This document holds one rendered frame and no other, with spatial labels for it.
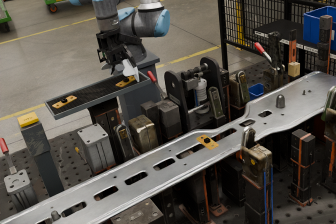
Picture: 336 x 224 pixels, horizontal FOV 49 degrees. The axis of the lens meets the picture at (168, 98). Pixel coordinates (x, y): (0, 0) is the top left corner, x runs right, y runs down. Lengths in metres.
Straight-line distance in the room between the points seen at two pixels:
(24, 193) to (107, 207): 0.26
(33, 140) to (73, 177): 0.47
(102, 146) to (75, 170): 0.60
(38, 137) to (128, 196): 0.40
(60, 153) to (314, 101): 1.21
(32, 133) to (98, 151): 0.25
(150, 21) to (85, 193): 0.78
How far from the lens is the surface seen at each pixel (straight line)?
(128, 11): 1.64
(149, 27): 1.60
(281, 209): 1.45
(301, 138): 1.29
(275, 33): 1.54
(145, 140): 1.26
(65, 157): 1.89
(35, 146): 1.34
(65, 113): 1.28
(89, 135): 1.21
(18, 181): 1.22
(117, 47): 1.29
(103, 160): 1.23
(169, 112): 1.31
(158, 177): 1.15
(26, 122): 1.30
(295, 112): 1.40
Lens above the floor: 1.75
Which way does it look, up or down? 29 degrees down
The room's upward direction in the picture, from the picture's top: 9 degrees counter-clockwise
